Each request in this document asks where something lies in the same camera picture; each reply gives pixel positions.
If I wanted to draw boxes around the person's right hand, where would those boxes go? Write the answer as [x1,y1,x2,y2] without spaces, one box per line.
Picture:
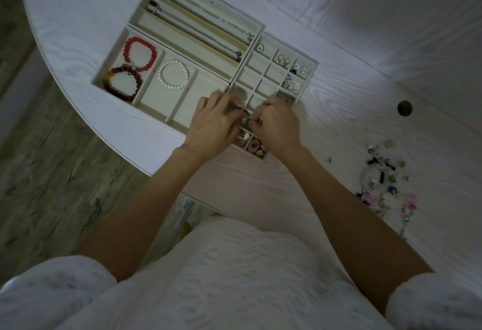
[250,97,303,159]

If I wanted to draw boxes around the person's left hand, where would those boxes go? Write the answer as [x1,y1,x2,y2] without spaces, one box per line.
[181,91,246,162]

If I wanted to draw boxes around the person's left forearm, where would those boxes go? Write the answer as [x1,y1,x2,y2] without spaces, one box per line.
[77,145,211,282]

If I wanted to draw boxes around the person's right forearm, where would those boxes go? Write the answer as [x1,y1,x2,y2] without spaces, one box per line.
[277,145,436,319]

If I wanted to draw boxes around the cream tray with small compartments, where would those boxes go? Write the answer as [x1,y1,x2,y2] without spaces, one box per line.
[227,32,319,163]

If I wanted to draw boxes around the cream tray with wide compartments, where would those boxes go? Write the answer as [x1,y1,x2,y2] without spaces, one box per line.
[91,25,231,135]

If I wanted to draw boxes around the cream tray with long compartments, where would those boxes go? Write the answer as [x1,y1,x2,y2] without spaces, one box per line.
[128,0,266,75]

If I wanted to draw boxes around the pile of assorted jewelry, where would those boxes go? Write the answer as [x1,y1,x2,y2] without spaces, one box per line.
[355,139,419,241]

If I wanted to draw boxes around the white knit garment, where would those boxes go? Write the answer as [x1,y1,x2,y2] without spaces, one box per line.
[0,215,482,330]

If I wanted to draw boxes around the white pearl bracelet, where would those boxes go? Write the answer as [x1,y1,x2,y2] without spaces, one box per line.
[158,59,190,90]

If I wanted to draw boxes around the thin silver chain necklace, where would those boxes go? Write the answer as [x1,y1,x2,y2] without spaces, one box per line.
[166,0,255,40]

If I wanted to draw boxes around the thick silver chain necklace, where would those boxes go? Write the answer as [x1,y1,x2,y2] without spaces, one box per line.
[148,0,244,59]

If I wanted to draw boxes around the dark red bead bracelet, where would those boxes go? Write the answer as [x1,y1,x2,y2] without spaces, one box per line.
[101,64,144,103]

